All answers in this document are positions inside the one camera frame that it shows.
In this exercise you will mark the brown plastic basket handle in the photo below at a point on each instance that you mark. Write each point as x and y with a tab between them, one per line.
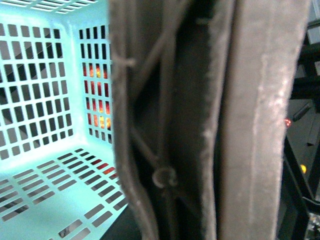
200	91

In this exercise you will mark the light teal plastic basket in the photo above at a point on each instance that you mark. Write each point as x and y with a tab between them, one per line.
57	182

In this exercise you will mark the red apples pile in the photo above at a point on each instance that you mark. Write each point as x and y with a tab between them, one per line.
98	101

